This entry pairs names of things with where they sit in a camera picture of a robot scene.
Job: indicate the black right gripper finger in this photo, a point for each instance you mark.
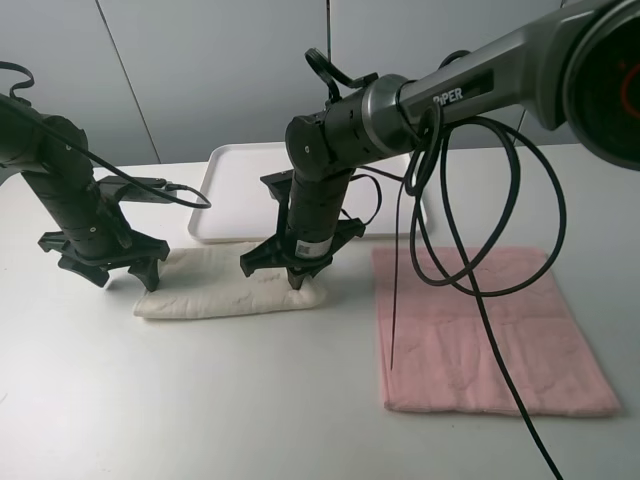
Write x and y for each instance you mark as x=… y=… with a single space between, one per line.
x=296 y=276
x=249 y=265

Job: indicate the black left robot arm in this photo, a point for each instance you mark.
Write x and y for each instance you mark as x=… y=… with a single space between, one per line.
x=40 y=147

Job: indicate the white rectangular plastic tray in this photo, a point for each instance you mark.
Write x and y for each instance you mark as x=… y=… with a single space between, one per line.
x=242 y=208

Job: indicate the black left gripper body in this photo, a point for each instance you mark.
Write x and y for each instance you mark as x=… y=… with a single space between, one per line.
x=96 y=241

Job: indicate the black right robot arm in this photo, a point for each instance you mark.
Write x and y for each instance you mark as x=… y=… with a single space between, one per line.
x=577 y=66

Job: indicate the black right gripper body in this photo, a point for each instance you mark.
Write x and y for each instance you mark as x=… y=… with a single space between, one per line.
x=293 y=247

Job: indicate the pink towel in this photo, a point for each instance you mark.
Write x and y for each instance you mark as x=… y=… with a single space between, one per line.
x=435 y=355

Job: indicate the cream white towel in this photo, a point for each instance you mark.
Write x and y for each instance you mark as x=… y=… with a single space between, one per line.
x=207 y=282

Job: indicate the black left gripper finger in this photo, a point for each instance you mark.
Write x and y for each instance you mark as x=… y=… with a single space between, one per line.
x=146 y=271
x=97 y=276

